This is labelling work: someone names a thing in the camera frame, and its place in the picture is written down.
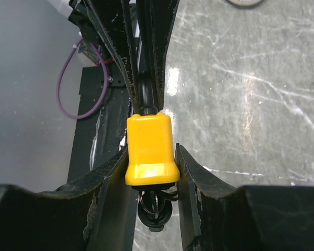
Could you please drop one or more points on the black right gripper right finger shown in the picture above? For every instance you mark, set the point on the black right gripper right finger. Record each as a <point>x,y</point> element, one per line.
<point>217,216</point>

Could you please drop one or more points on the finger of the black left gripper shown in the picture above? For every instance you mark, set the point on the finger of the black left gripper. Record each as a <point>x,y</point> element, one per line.
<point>111,19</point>
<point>162,15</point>

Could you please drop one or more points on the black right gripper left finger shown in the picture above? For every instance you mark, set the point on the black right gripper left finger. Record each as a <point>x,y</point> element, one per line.
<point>54,220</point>

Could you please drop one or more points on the yellow padlock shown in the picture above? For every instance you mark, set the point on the yellow padlock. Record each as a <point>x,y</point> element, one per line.
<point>150,141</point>

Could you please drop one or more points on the white mesh scrubbing pad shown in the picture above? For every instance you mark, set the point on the white mesh scrubbing pad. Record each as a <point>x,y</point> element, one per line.
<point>245,3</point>

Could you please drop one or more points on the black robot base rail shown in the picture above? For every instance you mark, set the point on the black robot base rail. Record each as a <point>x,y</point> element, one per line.
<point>99,137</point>

